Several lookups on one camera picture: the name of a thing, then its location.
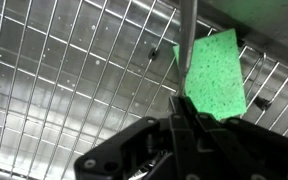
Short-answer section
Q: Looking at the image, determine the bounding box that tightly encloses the green sponge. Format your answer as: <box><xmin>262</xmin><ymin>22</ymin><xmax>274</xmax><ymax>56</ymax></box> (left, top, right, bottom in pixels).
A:
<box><xmin>172</xmin><ymin>28</ymin><xmax>248</xmax><ymax>121</ymax></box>

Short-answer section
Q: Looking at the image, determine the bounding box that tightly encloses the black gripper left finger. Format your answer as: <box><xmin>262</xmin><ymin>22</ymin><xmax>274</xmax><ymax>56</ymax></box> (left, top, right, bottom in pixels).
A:
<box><xmin>73</xmin><ymin>95</ymin><xmax>189</xmax><ymax>180</ymax></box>

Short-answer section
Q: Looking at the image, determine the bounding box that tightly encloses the silver metal spoon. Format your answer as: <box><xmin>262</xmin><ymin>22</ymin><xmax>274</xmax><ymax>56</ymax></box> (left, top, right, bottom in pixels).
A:
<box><xmin>176</xmin><ymin>0</ymin><xmax>199</xmax><ymax>98</ymax></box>

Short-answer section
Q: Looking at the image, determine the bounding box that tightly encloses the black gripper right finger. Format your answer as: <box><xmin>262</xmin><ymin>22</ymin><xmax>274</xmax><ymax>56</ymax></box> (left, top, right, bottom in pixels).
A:
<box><xmin>182</xmin><ymin>96</ymin><xmax>288</xmax><ymax>180</ymax></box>

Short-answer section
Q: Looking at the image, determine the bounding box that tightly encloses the steel wire sink grid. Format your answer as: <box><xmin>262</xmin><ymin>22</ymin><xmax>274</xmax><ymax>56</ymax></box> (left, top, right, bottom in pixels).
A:
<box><xmin>0</xmin><ymin>0</ymin><xmax>288</xmax><ymax>180</ymax></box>

